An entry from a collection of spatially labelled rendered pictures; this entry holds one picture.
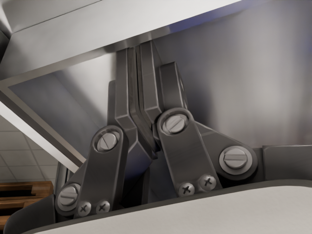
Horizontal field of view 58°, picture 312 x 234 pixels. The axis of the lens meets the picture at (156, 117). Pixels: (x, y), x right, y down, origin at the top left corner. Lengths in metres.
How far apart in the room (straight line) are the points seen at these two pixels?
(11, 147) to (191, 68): 1.83
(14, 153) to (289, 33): 1.93
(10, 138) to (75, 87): 1.71
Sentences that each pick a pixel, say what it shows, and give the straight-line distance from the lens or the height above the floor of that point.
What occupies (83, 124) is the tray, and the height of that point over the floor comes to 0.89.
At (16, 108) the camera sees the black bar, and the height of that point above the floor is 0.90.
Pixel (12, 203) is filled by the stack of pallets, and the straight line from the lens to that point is 2.32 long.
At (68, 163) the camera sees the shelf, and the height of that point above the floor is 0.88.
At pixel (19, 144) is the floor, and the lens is 1.91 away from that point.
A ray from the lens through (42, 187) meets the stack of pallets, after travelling 2.30.
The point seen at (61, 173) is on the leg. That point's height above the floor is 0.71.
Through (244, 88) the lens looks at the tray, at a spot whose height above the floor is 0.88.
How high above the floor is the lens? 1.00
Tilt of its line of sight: 38 degrees down
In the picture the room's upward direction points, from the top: 174 degrees clockwise
